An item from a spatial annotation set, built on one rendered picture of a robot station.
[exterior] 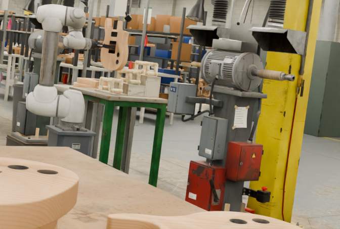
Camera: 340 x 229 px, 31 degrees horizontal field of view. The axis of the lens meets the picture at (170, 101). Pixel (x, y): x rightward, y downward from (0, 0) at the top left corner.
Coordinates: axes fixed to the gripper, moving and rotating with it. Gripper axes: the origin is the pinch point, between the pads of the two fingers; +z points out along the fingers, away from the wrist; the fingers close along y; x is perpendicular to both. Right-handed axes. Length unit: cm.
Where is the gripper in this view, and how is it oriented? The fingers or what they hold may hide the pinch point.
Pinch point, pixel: (112, 47)
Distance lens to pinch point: 497.2
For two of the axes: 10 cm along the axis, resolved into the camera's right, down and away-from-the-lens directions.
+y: 5.9, 1.3, -7.9
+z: 8.0, 0.6, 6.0
